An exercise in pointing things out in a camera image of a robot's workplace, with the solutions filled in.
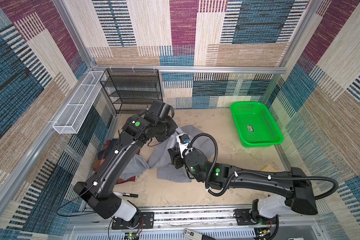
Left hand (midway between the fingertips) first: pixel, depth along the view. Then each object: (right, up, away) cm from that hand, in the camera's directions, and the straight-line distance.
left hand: (178, 126), depth 68 cm
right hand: (-2, -11, +1) cm, 11 cm away
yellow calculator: (+53, -25, +21) cm, 62 cm away
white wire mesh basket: (-50, +3, +2) cm, 50 cm away
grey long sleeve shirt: (-12, -16, +14) cm, 24 cm away
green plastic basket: (+53, -1, +39) cm, 66 cm away
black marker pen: (-26, -37, +13) cm, 47 cm away
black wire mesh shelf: (-34, +26, +40) cm, 59 cm away
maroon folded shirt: (-29, -30, +15) cm, 45 cm away
